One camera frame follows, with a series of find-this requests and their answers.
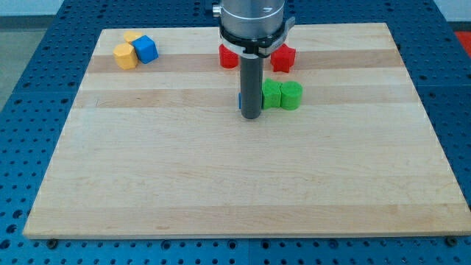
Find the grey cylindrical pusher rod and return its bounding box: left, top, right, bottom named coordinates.
left=240, top=57, right=263, bottom=119

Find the red star block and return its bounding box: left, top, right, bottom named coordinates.
left=270, top=44, right=297, bottom=73

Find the green cylinder block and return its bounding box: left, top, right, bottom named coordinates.
left=280, top=81, right=303, bottom=110

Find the blue cube block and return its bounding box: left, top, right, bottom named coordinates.
left=132, top=35, right=159, bottom=64

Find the left black bolt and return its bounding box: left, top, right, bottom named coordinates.
left=46, top=238, right=58, bottom=250

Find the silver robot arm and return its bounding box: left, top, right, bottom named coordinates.
left=213, top=0, right=295, bottom=119

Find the green star block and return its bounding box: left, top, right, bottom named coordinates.
left=262, top=78, right=282, bottom=110

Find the yellow hexagon block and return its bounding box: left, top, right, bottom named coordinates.
left=113, top=43, right=138, bottom=70

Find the red block left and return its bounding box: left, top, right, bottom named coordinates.
left=219, top=44, right=239, bottom=68

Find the yellow block behind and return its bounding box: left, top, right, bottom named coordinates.
left=123, top=30, right=144, bottom=44

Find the wooden board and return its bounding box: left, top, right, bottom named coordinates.
left=24, top=23, right=470, bottom=239

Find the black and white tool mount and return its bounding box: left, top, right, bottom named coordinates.
left=219, top=17, right=296, bottom=59

